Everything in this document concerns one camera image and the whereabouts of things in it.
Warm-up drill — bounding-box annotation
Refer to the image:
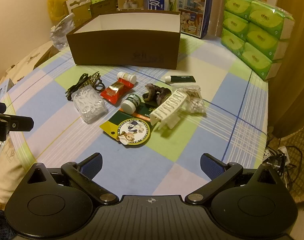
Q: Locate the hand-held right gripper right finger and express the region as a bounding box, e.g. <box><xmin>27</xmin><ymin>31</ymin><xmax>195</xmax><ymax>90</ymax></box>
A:
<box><xmin>185</xmin><ymin>152</ymin><xmax>277</xmax><ymax>206</ymax></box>

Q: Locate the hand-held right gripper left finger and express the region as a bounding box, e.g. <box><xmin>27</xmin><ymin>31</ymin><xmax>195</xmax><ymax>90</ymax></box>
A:
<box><xmin>27</xmin><ymin>152</ymin><xmax>119</xmax><ymax>206</ymax></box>

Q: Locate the green blister card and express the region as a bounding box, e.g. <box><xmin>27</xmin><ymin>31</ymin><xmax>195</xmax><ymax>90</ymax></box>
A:
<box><xmin>99</xmin><ymin>102</ymin><xmax>157</xmax><ymax>147</ymax></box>

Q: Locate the clear bag of floss picks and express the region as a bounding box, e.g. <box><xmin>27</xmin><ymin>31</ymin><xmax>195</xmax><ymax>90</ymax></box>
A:
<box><xmin>71</xmin><ymin>85</ymin><xmax>109</xmax><ymax>124</ymax></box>

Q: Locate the clear bag of cotton swabs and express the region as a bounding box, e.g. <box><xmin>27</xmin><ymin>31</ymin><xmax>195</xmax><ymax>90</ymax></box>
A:
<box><xmin>175</xmin><ymin>84</ymin><xmax>206</xmax><ymax>114</ymax></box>

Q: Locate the white hair claw clip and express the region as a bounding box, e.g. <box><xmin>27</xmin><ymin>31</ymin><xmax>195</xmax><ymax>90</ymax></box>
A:
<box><xmin>150</xmin><ymin>89</ymin><xmax>187</xmax><ymax>130</ymax></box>

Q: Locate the red snack packet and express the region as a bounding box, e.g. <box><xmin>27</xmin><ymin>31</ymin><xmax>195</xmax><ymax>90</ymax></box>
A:
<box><xmin>100</xmin><ymin>78</ymin><xmax>133</xmax><ymax>105</ymax></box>

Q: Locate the dark scrunchie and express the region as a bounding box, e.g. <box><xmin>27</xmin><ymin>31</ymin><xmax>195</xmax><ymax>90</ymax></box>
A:
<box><xmin>142</xmin><ymin>83</ymin><xmax>172</xmax><ymax>107</ymax></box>

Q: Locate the leopard print cord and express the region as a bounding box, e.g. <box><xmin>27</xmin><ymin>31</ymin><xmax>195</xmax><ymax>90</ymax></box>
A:
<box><xmin>65</xmin><ymin>71</ymin><xmax>105</xmax><ymax>101</ymax></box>

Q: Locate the green lip gel tube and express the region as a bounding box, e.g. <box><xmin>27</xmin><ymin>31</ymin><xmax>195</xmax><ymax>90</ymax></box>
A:
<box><xmin>163</xmin><ymin>75</ymin><xmax>196</xmax><ymax>83</ymax></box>

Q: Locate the white pill bottle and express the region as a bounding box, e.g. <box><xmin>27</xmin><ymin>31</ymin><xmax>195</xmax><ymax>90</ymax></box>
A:
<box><xmin>117</xmin><ymin>72</ymin><xmax>137</xmax><ymax>84</ymax></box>

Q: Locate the brown cardboard box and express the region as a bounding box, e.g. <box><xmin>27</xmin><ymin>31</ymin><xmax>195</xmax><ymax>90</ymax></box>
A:
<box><xmin>66</xmin><ymin>10</ymin><xmax>181</xmax><ymax>70</ymax></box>

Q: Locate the desktop with checked cloth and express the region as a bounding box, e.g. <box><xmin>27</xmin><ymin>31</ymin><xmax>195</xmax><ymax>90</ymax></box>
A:
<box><xmin>7</xmin><ymin>34</ymin><xmax>270</xmax><ymax>205</ymax></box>

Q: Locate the cream printed cloth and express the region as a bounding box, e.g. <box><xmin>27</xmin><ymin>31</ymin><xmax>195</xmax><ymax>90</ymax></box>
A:
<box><xmin>0</xmin><ymin>42</ymin><xmax>60</xmax><ymax>205</ymax></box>

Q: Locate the white power strip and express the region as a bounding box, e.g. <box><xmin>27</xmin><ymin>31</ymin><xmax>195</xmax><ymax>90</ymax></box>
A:
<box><xmin>263</xmin><ymin>147</ymin><xmax>290</xmax><ymax>166</ymax></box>

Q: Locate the brown quilted cushion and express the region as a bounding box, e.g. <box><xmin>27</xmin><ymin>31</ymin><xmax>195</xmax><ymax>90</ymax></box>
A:
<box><xmin>277</xmin><ymin>124</ymin><xmax>304</xmax><ymax>203</ymax></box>

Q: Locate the white plastic bag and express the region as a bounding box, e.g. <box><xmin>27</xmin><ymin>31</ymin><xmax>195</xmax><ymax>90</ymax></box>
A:
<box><xmin>51</xmin><ymin>14</ymin><xmax>76</xmax><ymax>50</ymax></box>

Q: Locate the yellow plastic bag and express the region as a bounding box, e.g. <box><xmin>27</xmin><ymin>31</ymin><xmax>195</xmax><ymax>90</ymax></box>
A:
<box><xmin>47</xmin><ymin>0</ymin><xmax>76</xmax><ymax>22</ymax></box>

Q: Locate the cardboard box with white hanger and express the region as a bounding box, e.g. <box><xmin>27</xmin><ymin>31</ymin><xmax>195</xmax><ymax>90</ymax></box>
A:
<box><xmin>65</xmin><ymin>0</ymin><xmax>92</xmax><ymax>22</ymax></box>

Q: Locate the stack of green tissue packs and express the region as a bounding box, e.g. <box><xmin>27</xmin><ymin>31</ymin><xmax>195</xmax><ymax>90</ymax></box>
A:
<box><xmin>220</xmin><ymin>0</ymin><xmax>296</xmax><ymax>80</ymax></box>

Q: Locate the plain printed cardboard box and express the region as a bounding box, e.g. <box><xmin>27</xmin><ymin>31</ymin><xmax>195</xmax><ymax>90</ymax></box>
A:
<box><xmin>89</xmin><ymin>0</ymin><xmax>119</xmax><ymax>18</ymax></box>

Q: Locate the blue illustrated milk carton box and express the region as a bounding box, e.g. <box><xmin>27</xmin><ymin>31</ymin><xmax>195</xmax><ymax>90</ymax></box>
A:
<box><xmin>146</xmin><ymin>0</ymin><xmax>214</xmax><ymax>39</ymax></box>

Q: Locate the white and brown product box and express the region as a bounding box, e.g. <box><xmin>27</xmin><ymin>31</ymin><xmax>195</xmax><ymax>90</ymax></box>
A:
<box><xmin>117</xmin><ymin>0</ymin><xmax>148</xmax><ymax>11</ymax></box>

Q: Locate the black cable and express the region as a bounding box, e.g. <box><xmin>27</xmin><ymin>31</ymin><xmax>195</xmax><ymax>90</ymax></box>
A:
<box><xmin>283</xmin><ymin>141</ymin><xmax>304</xmax><ymax>193</ymax></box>

